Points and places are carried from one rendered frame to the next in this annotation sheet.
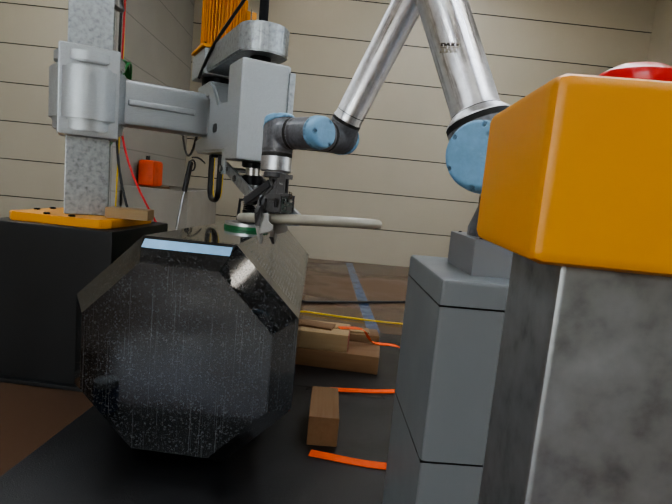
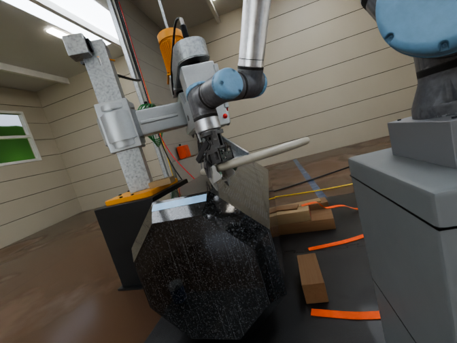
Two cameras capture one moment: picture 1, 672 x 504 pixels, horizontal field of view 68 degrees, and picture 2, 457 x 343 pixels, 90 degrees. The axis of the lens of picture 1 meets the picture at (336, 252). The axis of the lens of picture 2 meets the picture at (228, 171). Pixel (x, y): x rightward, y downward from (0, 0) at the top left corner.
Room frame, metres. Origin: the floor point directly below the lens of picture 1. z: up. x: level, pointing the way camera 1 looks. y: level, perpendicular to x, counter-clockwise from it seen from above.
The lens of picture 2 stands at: (0.68, -0.05, 1.01)
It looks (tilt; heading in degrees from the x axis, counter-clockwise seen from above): 8 degrees down; 15
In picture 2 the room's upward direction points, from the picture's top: 16 degrees counter-clockwise
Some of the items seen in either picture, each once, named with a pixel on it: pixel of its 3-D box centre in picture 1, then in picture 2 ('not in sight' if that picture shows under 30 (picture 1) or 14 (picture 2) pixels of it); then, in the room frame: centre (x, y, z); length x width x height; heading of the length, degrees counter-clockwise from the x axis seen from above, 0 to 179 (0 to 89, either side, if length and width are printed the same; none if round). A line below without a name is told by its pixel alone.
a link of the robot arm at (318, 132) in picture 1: (311, 133); (222, 88); (1.44, 0.10, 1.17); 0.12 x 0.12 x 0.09; 55
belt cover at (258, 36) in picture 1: (237, 62); (187, 75); (2.57, 0.57, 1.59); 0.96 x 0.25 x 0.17; 29
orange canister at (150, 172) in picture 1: (152, 172); (184, 151); (5.18, 1.97, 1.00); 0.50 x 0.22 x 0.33; 2
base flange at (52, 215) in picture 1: (86, 216); (143, 190); (2.48, 1.26, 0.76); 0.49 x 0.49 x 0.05; 86
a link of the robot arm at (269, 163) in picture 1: (276, 165); (208, 126); (1.49, 0.20, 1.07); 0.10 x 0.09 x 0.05; 149
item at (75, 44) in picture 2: not in sight; (79, 47); (2.33, 1.29, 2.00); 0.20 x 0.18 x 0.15; 86
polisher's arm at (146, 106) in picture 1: (132, 104); (145, 123); (2.59, 1.10, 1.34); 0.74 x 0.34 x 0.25; 124
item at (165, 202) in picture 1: (173, 228); (202, 173); (5.31, 1.76, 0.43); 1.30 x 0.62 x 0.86; 2
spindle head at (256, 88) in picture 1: (250, 118); (202, 103); (2.33, 0.45, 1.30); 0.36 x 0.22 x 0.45; 29
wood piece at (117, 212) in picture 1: (130, 213); (162, 182); (2.41, 1.02, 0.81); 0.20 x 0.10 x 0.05; 94
